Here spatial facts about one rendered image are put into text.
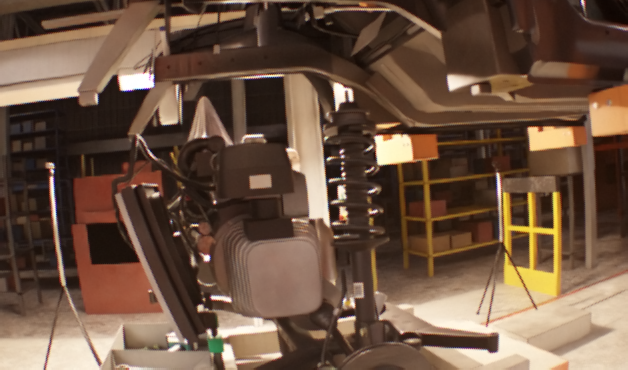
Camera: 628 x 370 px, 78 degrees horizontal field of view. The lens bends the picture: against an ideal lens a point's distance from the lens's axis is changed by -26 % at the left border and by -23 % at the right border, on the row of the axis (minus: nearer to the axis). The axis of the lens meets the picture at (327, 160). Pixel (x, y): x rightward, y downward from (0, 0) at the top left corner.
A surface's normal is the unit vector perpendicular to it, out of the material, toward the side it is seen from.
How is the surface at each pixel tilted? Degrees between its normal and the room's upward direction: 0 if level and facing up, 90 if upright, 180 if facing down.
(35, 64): 90
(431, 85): 103
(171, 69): 90
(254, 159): 79
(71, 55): 90
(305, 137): 90
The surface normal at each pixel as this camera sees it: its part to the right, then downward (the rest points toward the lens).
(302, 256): 0.26, -0.05
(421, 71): 0.14, 0.18
